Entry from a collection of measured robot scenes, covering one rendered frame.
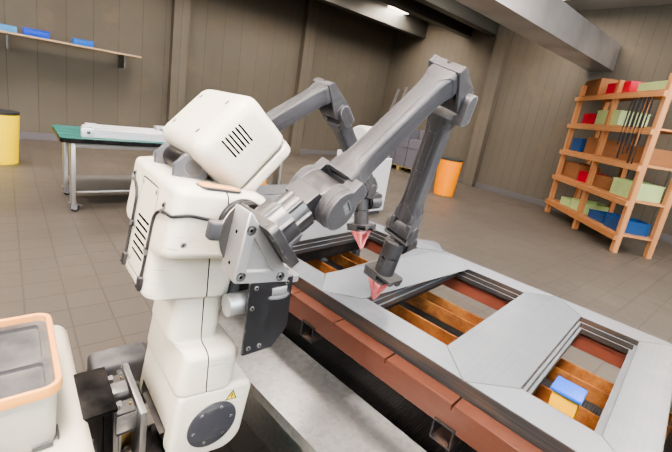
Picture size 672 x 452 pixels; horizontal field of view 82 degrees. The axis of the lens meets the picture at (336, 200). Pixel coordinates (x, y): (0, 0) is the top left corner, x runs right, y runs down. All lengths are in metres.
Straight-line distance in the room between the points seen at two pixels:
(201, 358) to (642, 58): 8.96
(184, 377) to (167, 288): 0.18
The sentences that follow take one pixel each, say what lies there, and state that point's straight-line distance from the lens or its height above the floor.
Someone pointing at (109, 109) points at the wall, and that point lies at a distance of 8.68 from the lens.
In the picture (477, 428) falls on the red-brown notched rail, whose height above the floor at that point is 0.81.
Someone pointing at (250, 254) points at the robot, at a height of 1.16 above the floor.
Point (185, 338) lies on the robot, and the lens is 0.85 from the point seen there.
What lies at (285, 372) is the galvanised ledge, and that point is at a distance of 1.15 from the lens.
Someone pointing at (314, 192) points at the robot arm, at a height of 1.25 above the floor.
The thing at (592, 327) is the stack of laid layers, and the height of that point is 0.85.
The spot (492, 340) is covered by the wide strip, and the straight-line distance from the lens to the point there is 1.16.
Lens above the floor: 1.40
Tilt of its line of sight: 14 degrees down
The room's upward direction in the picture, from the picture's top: 9 degrees clockwise
